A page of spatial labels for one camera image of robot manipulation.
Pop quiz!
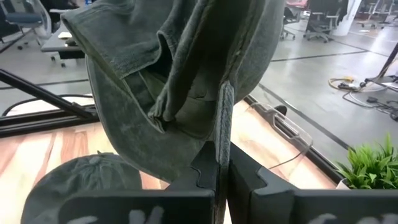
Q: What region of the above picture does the black office chair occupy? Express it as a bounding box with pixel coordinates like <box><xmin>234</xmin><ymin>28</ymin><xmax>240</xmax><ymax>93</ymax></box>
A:
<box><xmin>279</xmin><ymin>6</ymin><xmax>308</xmax><ymax>40</ymax></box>
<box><xmin>303</xmin><ymin>0</ymin><xmax>343</xmax><ymax>44</ymax></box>

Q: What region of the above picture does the olive green baseball cap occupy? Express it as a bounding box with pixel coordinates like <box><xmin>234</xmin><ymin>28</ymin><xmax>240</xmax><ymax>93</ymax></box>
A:
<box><xmin>60</xmin><ymin>0</ymin><xmax>285</xmax><ymax>224</ymax></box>

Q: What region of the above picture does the clear plastic bin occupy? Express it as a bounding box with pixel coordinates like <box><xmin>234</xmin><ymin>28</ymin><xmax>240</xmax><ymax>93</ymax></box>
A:
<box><xmin>245</xmin><ymin>101</ymin><xmax>314</xmax><ymax>171</ymax></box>

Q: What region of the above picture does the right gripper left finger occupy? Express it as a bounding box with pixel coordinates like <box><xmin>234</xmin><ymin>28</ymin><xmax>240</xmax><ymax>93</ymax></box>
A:
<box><xmin>58</xmin><ymin>141</ymin><xmax>218</xmax><ymax>224</ymax></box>

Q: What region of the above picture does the grey rolling desk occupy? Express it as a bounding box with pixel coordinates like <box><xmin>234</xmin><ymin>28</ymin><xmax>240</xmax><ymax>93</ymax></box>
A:
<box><xmin>40</xmin><ymin>21</ymin><xmax>86</xmax><ymax>68</ymax></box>

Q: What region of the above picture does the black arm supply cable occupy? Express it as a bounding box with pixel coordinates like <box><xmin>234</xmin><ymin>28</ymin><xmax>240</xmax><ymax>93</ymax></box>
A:
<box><xmin>0</xmin><ymin>93</ymin><xmax>94</xmax><ymax>118</ymax></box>

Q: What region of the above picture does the black tripod leg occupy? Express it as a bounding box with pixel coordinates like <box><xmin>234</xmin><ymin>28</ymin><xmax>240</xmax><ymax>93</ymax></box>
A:
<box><xmin>364</xmin><ymin>43</ymin><xmax>398</xmax><ymax>91</ymax></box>

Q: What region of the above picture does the yellow floor cable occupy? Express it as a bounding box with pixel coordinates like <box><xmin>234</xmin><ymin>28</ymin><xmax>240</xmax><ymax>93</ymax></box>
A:
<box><xmin>328</xmin><ymin>77</ymin><xmax>356</xmax><ymax>91</ymax></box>

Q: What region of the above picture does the black floor cable bundle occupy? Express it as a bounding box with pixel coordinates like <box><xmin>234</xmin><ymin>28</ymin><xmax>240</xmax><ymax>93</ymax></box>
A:
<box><xmin>341</xmin><ymin>90</ymin><xmax>398</xmax><ymax>122</ymax></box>

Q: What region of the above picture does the grey mesh office chair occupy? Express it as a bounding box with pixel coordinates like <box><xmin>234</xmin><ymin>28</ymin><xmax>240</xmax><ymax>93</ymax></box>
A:
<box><xmin>0</xmin><ymin>0</ymin><xmax>52</xmax><ymax>47</ymax></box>

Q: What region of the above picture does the small green potted plant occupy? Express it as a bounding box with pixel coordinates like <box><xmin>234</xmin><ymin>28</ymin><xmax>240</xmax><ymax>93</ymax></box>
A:
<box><xmin>335</xmin><ymin>133</ymin><xmax>398</xmax><ymax>190</ymax></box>

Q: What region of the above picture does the teal green baseball cap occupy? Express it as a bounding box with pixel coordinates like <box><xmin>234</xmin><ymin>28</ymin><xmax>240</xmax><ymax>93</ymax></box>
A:
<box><xmin>20</xmin><ymin>152</ymin><xmax>144</xmax><ymax>224</ymax></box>

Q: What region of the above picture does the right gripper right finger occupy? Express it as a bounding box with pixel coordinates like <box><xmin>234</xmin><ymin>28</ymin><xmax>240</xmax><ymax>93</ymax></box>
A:
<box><xmin>228</xmin><ymin>142</ymin><xmax>398</xmax><ymax>224</ymax></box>

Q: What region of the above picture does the white column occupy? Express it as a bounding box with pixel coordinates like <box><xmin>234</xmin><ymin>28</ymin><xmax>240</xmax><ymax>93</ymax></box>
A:
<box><xmin>332</xmin><ymin>0</ymin><xmax>363</xmax><ymax>37</ymax></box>

